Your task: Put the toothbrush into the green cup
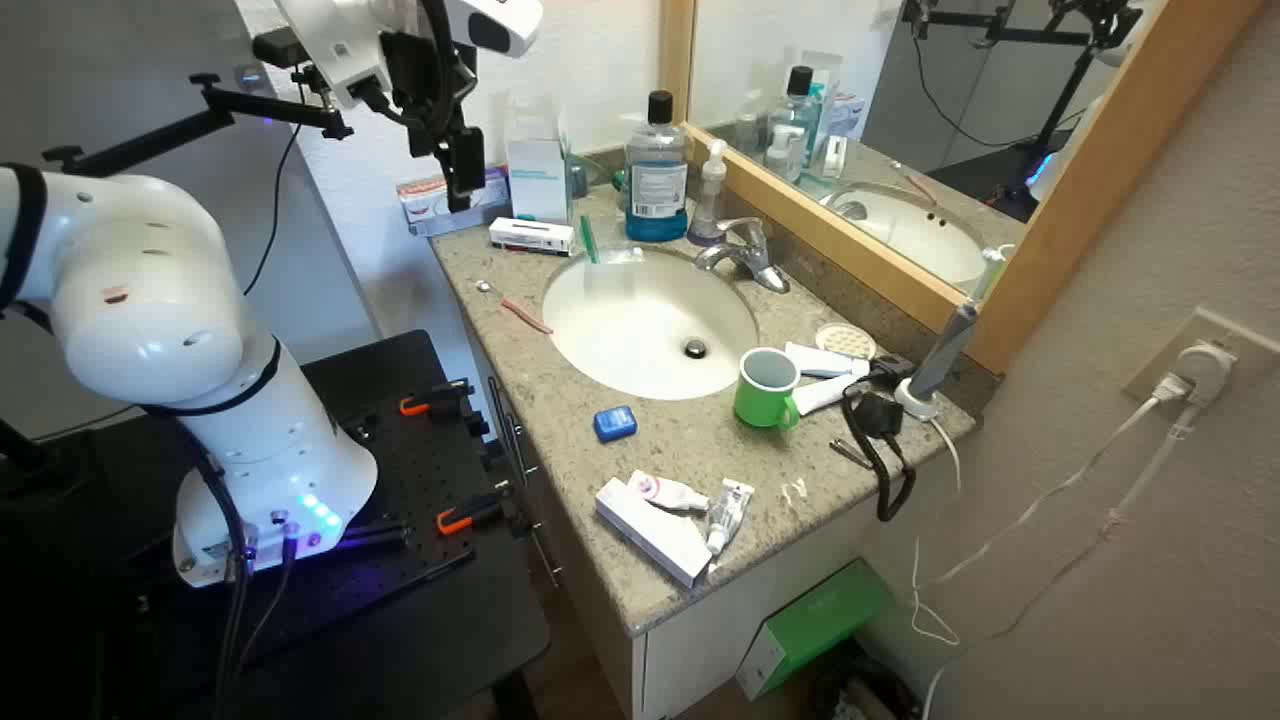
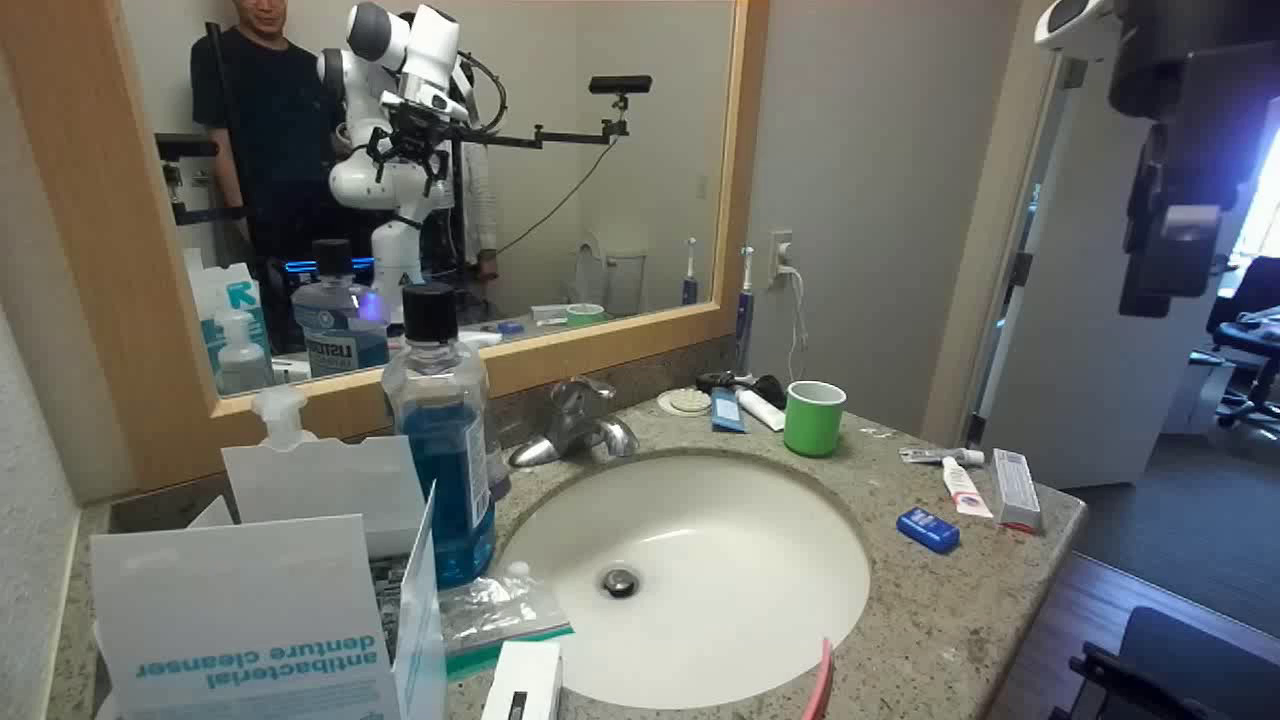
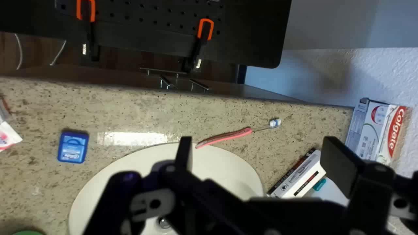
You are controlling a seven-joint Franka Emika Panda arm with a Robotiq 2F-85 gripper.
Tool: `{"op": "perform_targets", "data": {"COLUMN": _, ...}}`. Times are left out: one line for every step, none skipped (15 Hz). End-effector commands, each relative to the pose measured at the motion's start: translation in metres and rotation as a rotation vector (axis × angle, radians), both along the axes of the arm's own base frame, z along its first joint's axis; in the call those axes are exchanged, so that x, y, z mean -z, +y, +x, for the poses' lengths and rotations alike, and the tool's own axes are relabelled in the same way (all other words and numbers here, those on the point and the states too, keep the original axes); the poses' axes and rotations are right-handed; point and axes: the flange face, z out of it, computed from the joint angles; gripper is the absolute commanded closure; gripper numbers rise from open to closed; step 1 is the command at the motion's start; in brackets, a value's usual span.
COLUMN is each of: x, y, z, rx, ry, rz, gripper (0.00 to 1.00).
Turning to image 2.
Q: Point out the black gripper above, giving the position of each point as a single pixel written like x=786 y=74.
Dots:
x=1170 y=239

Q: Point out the pink toothbrush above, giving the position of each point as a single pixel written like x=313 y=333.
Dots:
x=822 y=685

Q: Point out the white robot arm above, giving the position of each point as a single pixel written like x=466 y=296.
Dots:
x=1200 y=74

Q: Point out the green cup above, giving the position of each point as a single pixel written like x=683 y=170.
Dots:
x=815 y=416

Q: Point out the black office chair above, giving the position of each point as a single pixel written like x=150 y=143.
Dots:
x=1237 y=325

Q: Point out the white door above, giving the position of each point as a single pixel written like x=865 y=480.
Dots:
x=1083 y=384

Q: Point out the white toothpaste box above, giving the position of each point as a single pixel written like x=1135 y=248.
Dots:
x=1018 y=491

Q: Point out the white toothpaste tube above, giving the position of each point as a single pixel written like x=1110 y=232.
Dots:
x=964 y=491

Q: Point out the blue dental floss box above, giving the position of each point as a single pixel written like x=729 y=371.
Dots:
x=931 y=529

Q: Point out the blue tube behind sink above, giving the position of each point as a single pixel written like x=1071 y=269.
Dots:
x=725 y=411

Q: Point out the white sink basin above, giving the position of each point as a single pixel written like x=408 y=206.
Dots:
x=693 y=578

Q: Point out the chrome faucet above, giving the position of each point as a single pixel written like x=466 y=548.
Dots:
x=578 y=421

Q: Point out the blue mouthwash bottle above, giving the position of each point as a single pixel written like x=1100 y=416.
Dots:
x=434 y=391

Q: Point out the clear zip bag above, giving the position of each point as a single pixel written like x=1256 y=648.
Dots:
x=495 y=608

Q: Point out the white box behind bottle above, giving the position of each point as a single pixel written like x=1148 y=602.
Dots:
x=328 y=477

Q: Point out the wood framed mirror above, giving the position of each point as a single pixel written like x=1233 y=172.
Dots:
x=159 y=416

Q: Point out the denture cleanser box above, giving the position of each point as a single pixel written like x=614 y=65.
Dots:
x=254 y=622

